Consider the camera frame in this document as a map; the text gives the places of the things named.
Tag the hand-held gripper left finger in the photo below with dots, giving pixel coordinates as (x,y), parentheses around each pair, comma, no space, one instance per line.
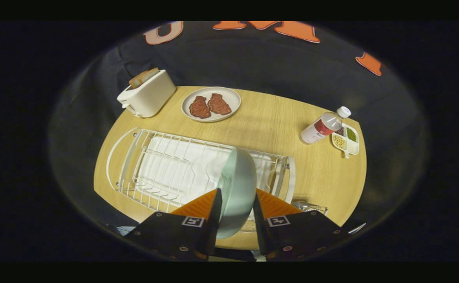
(213,228)

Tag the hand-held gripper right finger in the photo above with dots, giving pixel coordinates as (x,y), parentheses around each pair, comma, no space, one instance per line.
(260,228)

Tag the pale green plate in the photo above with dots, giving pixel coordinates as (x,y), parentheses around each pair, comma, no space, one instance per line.
(239,188)

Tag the white divided condiment dish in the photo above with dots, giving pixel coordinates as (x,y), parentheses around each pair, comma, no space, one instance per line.
(347,139)

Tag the beige plate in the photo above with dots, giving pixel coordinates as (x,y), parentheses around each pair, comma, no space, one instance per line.
(229,96)

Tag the clear bottle red label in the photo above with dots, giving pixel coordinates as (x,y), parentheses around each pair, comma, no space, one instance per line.
(319,127)

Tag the red meat piece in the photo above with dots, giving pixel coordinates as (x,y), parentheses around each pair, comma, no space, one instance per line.
(219,104)
(200,108)

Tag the white toaster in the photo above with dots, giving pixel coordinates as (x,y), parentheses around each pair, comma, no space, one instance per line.
(150,96)

